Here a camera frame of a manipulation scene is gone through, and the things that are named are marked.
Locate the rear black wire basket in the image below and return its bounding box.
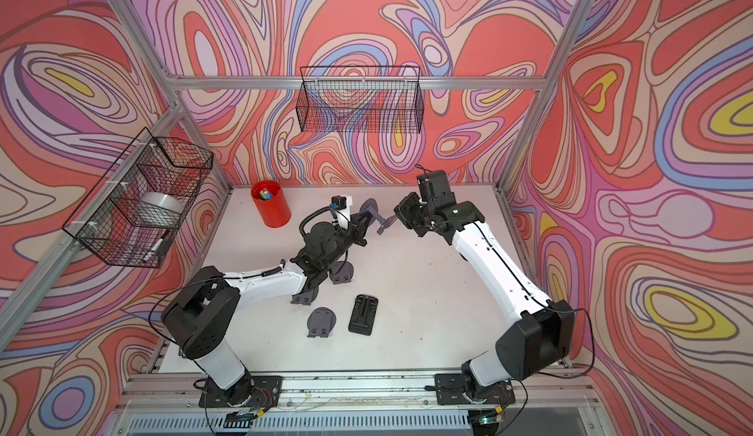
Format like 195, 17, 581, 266
295, 65, 425, 134

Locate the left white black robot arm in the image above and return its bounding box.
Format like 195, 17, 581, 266
161, 196, 378, 411

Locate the black wire basket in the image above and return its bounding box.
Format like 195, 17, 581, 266
295, 65, 425, 134
62, 129, 214, 269

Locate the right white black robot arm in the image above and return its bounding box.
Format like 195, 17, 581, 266
394, 171, 576, 402

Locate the red cylindrical pen cup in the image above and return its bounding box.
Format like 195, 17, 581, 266
251, 180, 291, 228

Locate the left black wire basket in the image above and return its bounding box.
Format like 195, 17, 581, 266
62, 129, 214, 269

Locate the white marker in basket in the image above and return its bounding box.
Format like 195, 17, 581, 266
142, 238, 168, 267

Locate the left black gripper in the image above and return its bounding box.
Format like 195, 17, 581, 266
318, 209, 371, 273

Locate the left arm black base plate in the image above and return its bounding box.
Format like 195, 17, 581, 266
193, 375, 284, 411

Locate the black rectangular phone stand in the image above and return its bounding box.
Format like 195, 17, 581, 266
348, 294, 378, 336

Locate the grey phone stand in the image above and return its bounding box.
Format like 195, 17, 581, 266
359, 198, 397, 235
329, 261, 354, 285
291, 288, 319, 306
307, 307, 336, 338

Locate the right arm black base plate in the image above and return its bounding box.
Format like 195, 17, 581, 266
425, 372, 516, 408

